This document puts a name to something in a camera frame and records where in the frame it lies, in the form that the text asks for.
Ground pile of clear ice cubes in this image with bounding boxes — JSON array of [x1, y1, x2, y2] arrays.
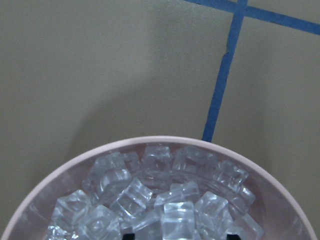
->
[[45, 145, 264, 240]]

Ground pink bowl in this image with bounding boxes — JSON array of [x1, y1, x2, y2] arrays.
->
[[4, 135, 318, 240]]

